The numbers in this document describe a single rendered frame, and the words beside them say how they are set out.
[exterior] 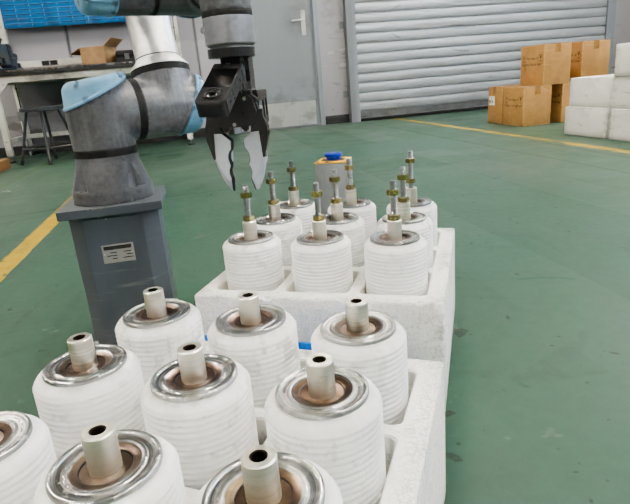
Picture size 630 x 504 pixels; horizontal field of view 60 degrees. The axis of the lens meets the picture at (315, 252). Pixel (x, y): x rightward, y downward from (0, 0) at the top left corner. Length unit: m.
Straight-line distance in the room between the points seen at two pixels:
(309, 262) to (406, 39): 5.63
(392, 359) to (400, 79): 5.88
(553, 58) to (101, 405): 4.50
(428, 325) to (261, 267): 0.27
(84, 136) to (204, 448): 0.73
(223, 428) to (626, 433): 0.59
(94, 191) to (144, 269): 0.17
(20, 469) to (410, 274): 0.55
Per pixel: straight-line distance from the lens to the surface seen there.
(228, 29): 0.85
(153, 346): 0.62
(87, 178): 1.10
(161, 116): 1.11
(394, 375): 0.54
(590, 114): 3.92
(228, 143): 0.87
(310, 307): 0.82
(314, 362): 0.44
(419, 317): 0.80
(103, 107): 1.08
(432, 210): 1.04
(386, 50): 6.28
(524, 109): 4.68
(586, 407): 0.93
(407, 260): 0.80
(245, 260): 0.87
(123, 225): 1.08
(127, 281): 1.11
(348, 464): 0.44
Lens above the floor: 0.49
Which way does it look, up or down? 18 degrees down
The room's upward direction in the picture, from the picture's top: 5 degrees counter-clockwise
